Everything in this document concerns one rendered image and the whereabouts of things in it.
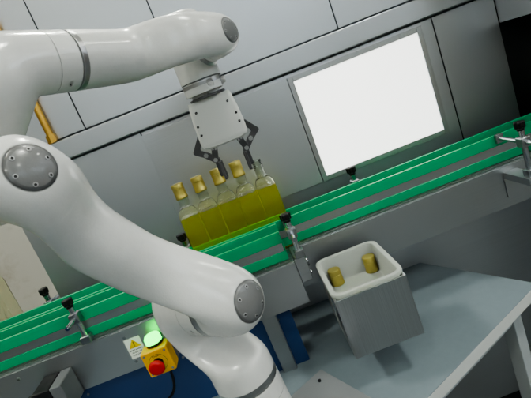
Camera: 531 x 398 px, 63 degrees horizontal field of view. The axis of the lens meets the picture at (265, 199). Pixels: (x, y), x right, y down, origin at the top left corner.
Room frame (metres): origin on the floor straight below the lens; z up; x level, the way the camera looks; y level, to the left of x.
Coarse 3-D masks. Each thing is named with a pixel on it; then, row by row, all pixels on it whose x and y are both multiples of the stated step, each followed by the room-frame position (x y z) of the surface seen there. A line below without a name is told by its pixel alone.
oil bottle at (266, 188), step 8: (264, 176) 1.19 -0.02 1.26; (256, 184) 1.19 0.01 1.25; (264, 184) 1.18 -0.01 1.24; (272, 184) 1.18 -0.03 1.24; (264, 192) 1.18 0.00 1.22; (272, 192) 1.18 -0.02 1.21; (264, 200) 1.18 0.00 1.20; (272, 200) 1.18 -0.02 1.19; (280, 200) 1.18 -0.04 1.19; (264, 208) 1.18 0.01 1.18; (272, 208) 1.18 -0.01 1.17; (280, 208) 1.18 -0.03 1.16; (272, 216) 1.18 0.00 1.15
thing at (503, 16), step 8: (496, 0) 1.34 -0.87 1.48; (504, 0) 1.30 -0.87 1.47; (512, 0) 1.27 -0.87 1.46; (520, 0) 1.24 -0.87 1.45; (528, 0) 1.20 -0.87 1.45; (496, 8) 1.35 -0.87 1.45; (504, 8) 1.31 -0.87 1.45; (512, 8) 1.28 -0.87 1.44; (520, 8) 1.24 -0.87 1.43; (528, 8) 1.21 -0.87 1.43; (504, 16) 1.32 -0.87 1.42; (512, 16) 1.28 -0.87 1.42; (520, 16) 1.25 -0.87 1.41
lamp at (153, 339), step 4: (152, 332) 1.02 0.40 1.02; (156, 332) 1.02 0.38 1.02; (148, 336) 1.01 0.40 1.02; (152, 336) 1.00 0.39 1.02; (156, 336) 1.01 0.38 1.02; (160, 336) 1.02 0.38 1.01; (144, 340) 1.01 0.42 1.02; (148, 340) 1.00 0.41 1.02; (152, 340) 1.00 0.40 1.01; (156, 340) 1.00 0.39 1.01; (160, 340) 1.01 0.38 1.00; (148, 344) 1.00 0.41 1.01; (152, 344) 1.00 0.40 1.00; (156, 344) 1.00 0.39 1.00; (148, 348) 1.00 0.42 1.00
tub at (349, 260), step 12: (348, 252) 1.08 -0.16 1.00; (360, 252) 1.08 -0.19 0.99; (372, 252) 1.07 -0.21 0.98; (384, 252) 0.99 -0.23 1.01; (324, 264) 1.08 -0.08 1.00; (336, 264) 1.08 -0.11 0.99; (348, 264) 1.08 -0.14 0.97; (360, 264) 1.07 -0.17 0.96; (384, 264) 0.99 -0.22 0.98; (396, 264) 0.91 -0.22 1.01; (324, 276) 0.98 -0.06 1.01; (348, 276) 1.07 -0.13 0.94; (360, 276) 1.05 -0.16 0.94; (372, 276) 1.03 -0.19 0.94; (384, 276) 0.87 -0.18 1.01; (396, 276) 0.87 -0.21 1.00; (336, 288) 1.04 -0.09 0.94; (348, 288) 1.01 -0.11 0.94; (360, 288) 0.87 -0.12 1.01
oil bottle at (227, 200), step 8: (224, 192) 1.19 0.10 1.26; (232, 192) 1.19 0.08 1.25; (224, 200) 1.18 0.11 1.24; (232, 200) 1.18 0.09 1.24; (224, 208) 1.18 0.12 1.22; (232, 208) 1.18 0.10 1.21; (240, 208) 1.18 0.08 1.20; (224, 216) 1.18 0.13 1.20; (232, 216) 1.18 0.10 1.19; (240, 216) 1.18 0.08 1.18; (232, 224) 1.18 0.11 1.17; (240, 224) 1.18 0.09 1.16; (248, 224) 1.21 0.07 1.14; (232, 232) 1.18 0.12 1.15; (240, 232) 1.18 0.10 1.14
